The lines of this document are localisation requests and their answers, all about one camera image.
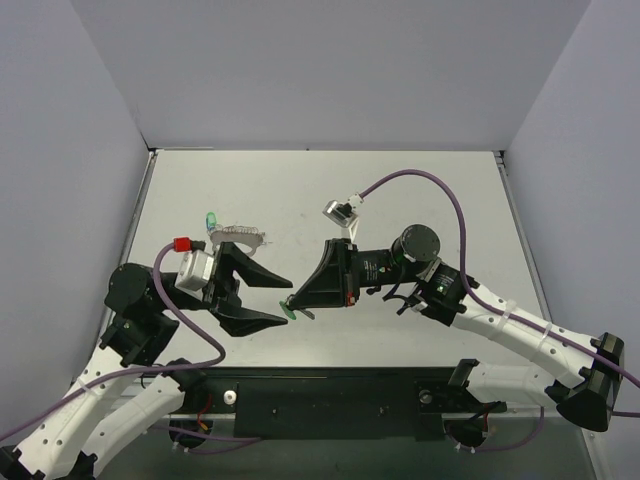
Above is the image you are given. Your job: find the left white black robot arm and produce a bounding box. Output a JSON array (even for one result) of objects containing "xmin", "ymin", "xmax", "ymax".
[{"xmin": 1, "ymin": 237, "xmax": 292, "ymax": 479}]

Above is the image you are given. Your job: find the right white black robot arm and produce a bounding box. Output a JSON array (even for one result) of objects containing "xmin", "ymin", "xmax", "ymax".
[{"xmin": 284, "ymin": 224, "xmax": 624, "ymax": 432}]

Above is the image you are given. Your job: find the green blue key tag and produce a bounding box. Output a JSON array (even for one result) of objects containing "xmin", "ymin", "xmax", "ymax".
[{"xmin": 205, "ymin": 212, "xmax": 217, "ymax": 232}]

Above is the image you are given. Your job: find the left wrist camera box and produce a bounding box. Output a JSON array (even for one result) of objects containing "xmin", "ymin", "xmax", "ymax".
[{"xmin": 174, "ymin": 238, "xmax": 216, "ymax": 292}]

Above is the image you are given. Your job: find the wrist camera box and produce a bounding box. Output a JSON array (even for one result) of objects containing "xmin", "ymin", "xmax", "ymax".
[
  {"xmin": 174, "ymin": 238, "xmax": 216, "ymax": 292},
  {"xmin": 322, "ymin": 193, "xmax": 364, "ymax": 243}
]

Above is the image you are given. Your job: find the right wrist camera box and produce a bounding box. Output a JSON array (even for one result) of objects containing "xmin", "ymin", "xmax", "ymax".
[{"xmin": 322, "ymin": 193, "xmax": 364, "ymax": 243}]

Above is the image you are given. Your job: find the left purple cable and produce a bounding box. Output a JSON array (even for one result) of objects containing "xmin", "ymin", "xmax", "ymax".
[{"xmin": 0, "ymin": 237, "xmax": 225, "ymax": 444}]

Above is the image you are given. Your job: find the purple cable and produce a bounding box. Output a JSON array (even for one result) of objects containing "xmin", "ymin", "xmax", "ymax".
[
  {"xmin": 0, "ymin": 237, "xmax": 225, "ymax": 444},
  {"xmin": 349, "ymin": 169, "xmax": 640, "ymax": 417}
]

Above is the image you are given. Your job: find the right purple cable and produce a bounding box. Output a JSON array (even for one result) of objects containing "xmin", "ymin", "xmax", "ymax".
[{"xmin": 349, "ymin": 169, "xmax": 640, "ymax": 417}]

